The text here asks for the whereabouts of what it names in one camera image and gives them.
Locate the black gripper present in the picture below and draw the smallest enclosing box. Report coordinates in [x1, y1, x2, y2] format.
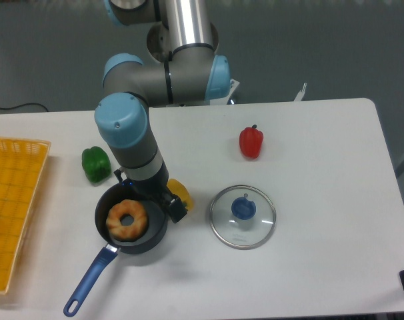
[114, 162, 187, 223]

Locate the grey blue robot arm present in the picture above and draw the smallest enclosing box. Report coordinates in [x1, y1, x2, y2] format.
[95, 1, 231, 222]

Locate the glass lid with blue knob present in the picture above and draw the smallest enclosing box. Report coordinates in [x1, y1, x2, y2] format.
[208, 185, 277, 250]

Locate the yellow bell pepper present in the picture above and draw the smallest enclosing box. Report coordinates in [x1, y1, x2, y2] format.
[167, 179, 194, 211]

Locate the green bell pepper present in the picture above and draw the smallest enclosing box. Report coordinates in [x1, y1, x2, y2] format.
[81, 146, 111, 184]

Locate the red bell pepper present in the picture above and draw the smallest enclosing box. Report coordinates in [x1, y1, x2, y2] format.
[239, 124, 264, 159]

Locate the white clamp at table edge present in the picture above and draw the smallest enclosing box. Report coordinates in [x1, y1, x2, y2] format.
[294, 82, 307, 102]

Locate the yellow woven basket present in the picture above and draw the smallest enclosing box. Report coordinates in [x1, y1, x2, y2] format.
[0, 137, 51, 295]

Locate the dark pot with blue handle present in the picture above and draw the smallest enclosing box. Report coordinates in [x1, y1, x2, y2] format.
[63, 183, 167, 317]

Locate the glazed ring donut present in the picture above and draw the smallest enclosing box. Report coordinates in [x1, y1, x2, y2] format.
[106, 199, 149, 241]

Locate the black cable on floor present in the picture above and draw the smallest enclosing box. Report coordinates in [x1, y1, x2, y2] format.
[0, 103, 49, 113]

